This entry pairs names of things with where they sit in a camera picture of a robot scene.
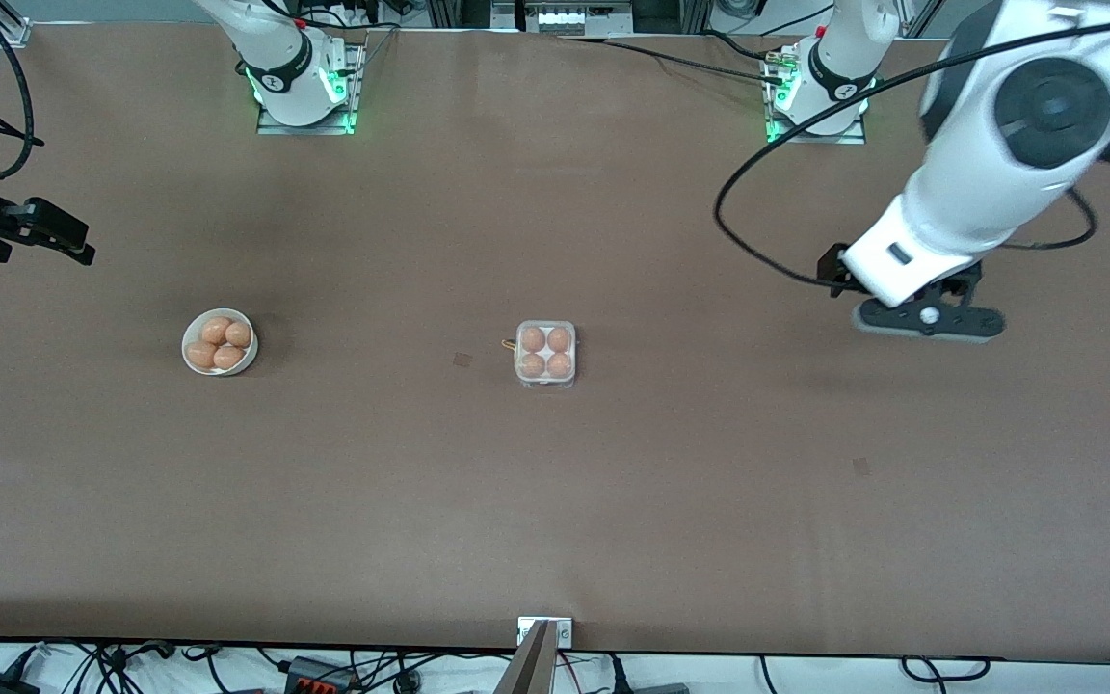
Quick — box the clear plastic egg box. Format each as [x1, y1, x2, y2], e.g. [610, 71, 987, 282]
[514, 319, 577, 390]

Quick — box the white round bowl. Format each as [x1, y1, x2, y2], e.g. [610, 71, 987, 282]
[181, 307, 259, 377]

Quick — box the power strip with plugs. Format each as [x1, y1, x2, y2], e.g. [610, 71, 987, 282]
[324, 0, 416, 28]

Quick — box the black orange connector block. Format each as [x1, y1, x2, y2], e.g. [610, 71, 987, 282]
[283, 655, 357, 694]

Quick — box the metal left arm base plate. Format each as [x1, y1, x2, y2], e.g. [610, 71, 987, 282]
[762, 46, 869, 146]

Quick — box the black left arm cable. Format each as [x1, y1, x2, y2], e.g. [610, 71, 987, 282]
[714, 10, 1110, 290]

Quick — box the short black table cable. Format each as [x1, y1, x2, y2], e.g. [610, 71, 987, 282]
[704, 31, 770, 61]

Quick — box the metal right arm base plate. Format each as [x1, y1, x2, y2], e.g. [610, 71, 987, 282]
[256, 40, 365, 137]

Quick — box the long black table cable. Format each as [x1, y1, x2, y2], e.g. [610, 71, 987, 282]
[555, 35, 787, 88]

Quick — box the dark frame profile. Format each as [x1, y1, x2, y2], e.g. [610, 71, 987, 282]
[425, 0, 490, 30]
[632, 0, 712, 36]

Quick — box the grey electrical switch unit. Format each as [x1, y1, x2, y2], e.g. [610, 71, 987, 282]
[519, 0, 635, 38]

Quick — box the looped black floor cable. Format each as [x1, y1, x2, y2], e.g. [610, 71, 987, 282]
[902, 655, 991, 683]

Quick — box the metal clamp bracket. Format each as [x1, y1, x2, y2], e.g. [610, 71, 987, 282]
[516, 616, 574, 649]

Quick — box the red floor cable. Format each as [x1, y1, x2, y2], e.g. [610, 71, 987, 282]
[555, 652, 609, 681]

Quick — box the grey camera stand bar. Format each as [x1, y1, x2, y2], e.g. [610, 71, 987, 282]
[492, 620, 559, 694]

